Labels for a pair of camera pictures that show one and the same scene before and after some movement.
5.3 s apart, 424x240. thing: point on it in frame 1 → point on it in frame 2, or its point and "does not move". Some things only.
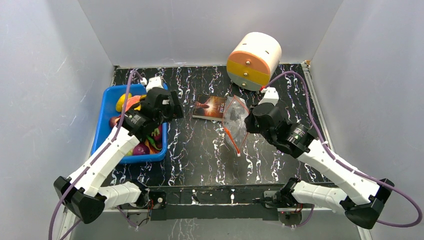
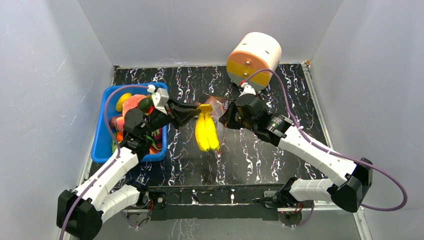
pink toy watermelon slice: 132,100 does not move
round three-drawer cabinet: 253,58 does not move
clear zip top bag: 235,111 → 218,107
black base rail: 236,202 does not move
